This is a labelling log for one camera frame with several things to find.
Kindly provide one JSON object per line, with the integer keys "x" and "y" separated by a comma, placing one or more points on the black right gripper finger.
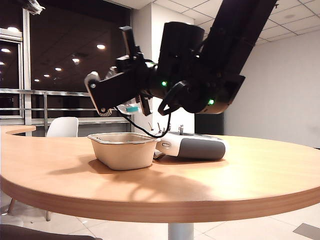
{"x": 130, "y": 37}
{"x": 145, "y": 106}

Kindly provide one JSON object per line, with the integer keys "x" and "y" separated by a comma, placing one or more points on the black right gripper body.
{"x": 145, "y": 75}

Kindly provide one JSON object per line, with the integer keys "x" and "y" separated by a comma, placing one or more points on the clear plastic jar with labels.
{"x": 125, "y": 107}

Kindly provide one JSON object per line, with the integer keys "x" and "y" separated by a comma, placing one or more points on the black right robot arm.
{"x": 225, "y": 50}

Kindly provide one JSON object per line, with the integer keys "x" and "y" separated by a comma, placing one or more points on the beige rectangular paper tray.
{"x": 123, "y": 155}

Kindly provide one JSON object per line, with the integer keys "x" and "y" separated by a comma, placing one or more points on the white window blind box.
{"x": 10, "y": 35}

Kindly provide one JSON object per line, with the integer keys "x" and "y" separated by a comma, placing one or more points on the dark door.
{"x": 210, "y": 123}

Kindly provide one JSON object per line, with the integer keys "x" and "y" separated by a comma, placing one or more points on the white grey remote controller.
{"x": 197, "y": 148}

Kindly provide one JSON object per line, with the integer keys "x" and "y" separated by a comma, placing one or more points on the white plastic chair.
{"x": 62, "y": 127}

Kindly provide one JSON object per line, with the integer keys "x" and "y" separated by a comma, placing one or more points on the steel window railing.
{"x": 50, "y": 94}

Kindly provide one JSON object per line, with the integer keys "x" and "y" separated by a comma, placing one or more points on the white crumpled plastic bundle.
{"x": 35, "y": 5}

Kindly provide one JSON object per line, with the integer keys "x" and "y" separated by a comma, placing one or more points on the curved wooden side table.
{"x": 17, "y": 129}

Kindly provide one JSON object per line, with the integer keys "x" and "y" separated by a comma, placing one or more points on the pale chair leg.
{"x": 47, "y": 215}

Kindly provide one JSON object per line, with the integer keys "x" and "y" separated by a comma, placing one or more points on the dark brown seat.
{"x": 37, "y": 233}

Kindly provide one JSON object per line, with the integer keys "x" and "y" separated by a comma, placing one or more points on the grey floor outlet cover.
{"x": 307, "y": 229}

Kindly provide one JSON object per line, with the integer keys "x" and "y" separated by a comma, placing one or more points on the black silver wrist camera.
{"x": 115, "y": 92}

